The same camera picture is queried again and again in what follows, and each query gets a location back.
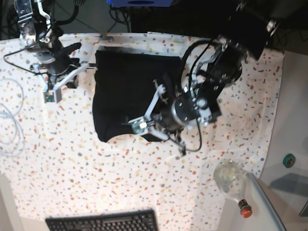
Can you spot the blue box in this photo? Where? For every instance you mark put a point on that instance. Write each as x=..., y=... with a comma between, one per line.
x=139, y=3

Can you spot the black t-shirt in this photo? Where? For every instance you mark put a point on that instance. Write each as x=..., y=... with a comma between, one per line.
x=125, y=88

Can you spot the silver metal bar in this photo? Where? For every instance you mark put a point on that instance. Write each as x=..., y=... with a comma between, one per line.
x=264, y=214

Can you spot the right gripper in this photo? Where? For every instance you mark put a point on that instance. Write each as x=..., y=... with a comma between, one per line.
x=61, y=68

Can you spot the black computer keyboard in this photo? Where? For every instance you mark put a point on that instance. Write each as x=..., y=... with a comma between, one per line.
x=143, y=220

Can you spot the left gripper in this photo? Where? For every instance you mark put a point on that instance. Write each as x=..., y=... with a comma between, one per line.
x=167, y=116

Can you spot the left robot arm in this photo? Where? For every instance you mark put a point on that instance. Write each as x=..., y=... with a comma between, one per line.
x=207, y=67

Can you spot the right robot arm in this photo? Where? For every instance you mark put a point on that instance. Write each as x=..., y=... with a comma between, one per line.
x=40, y=32

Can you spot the clear bottle with orange cap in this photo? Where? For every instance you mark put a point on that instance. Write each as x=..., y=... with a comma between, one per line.
x=230, y=180

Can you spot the green tape roll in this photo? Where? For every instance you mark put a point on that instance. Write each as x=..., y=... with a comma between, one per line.
x=289, y=160

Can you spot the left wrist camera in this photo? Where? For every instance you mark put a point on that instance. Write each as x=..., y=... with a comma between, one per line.
x=139, y=126

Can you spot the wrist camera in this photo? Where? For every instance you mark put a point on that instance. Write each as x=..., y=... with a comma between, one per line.
x=139, y=126
x=52, y=96

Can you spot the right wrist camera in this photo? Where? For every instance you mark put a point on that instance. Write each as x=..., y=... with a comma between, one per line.
x=52, y=96

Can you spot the terrazzo patterned tablecloth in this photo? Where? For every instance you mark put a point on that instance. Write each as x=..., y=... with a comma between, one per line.
x=54, y=164

